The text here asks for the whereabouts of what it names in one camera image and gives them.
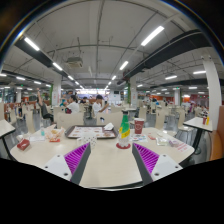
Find red packet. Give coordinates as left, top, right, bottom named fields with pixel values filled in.
left=16, top=138, right=31, bottom=151

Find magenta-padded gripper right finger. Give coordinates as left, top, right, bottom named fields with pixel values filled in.
left=131, top=143, right=183, bottom=186

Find ceiling air conditioner unit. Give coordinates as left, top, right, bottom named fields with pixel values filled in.
left=65, top=56, right=84, bottom=69

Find ceiling strip lights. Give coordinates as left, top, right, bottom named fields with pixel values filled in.
left=0, top=25, right=209, bottom=101

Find pink printed paper leaflet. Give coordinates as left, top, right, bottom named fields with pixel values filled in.
left=168, top=139, right=188, bottom=152

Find white table with black leg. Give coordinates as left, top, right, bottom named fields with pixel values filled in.
left=182, top=116, right=214, bottom=156
left=0, top=119, right=17, bottom=161

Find red paper cup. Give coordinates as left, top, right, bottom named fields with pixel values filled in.
left=133, top=117, right=146, bottom=135

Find green-labelled clear drink bottle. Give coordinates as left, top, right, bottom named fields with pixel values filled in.
left=118, top=109, right=132, bottom=149

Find person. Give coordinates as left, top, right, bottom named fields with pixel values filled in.
left=36, top=88, right=54, bottom=123
left=65, top=94, right=80, bottom=114
left=92, top=94, right=109, bottom=118

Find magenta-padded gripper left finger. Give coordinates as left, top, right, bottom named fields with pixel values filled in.
left=42, top=142, right=92, bottom=186

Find orange bench seat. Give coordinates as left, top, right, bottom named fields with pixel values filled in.
left=209, top=105, right=224, bottom=162

